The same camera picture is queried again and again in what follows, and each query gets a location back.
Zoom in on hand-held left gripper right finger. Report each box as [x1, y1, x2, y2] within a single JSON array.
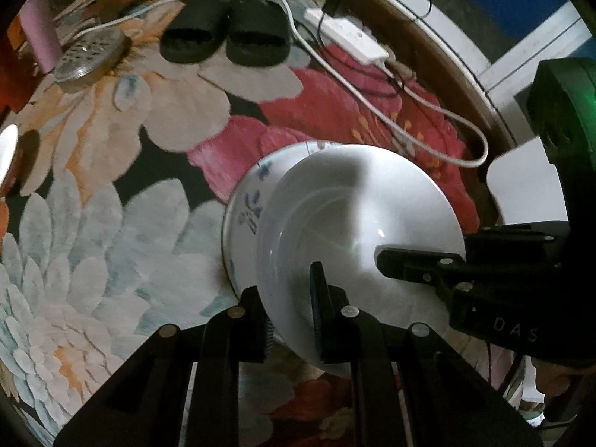
[[309, 261, 543, 447]]

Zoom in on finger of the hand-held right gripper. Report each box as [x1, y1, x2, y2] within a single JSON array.
[[375, 247, 469, 299], [466, 222, 570, 262]]

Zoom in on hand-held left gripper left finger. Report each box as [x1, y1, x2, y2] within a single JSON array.
[[53, 286, 272, 447]]

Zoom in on white plate pale blue rim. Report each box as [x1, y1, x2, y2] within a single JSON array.
[[221, 196, 236, 285]]

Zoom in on white bowl brown outside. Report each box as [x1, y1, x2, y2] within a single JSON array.
[[0, 123, 20, 193], [256, 144, 467, 379]]

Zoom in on white bear print plate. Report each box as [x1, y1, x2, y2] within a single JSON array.
[[223, 142, 338, 289]]

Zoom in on white board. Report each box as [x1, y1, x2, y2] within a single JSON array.
[[486, 139, 570, 227]]

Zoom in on floral rug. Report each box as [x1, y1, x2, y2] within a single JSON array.
[[0, 0, 513, 447]]

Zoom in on white power strip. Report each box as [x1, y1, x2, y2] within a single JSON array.
[[304, 7, 390, 64]]

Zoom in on round perforated metal tin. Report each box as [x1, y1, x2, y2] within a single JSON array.
[[53, 28, 132, 95]]

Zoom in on pink tumbler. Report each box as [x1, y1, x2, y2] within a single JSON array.
[[21, 0, 64, 74]]

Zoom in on black cable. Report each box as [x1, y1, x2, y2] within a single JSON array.
[[321, 0, 435, 103]]

